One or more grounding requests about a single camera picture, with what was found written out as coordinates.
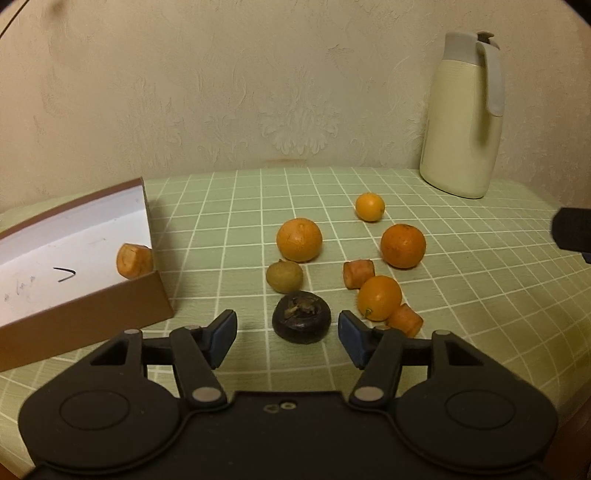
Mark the oval orange with stem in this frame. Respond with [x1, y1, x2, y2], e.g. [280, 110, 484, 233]
[357, 275, 403, 322]

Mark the dark purple mangosteen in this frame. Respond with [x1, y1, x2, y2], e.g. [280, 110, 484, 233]
[271, 292, 331, 344]

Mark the small yellow-orange kumquat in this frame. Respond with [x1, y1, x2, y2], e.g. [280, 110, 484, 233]
[355, 192, 386, 223]

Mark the cream thermos jug grey handle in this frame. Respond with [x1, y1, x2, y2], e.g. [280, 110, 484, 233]
[419, 30, 504, 200]

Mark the green checked tablecloth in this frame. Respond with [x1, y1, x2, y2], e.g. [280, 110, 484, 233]
[0, 166, 591, 416]

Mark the dark orange tangerine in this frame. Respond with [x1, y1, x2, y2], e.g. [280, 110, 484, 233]
[380, 223, 426, 270]

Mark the small green-brown fruit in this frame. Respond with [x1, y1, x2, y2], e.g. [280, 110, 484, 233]
[265, 259, 304, 294]

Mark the brown cardboard box white inside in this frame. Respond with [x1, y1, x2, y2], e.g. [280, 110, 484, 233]
[0, 177, 176, 373]

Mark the carrot piece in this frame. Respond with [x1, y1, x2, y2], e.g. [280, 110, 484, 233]
[386, 303, 424, 337]
[342, 259, 376, 290]
[116, 243, 154, 280]

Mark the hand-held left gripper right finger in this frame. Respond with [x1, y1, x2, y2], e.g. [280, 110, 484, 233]
[338, 311, 484, 411]

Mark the large round orange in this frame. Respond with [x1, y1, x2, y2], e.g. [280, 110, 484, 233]
[276, 218, 323, 264]

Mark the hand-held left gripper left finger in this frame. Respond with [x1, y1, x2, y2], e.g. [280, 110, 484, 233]
[88, 309, 239, 411]

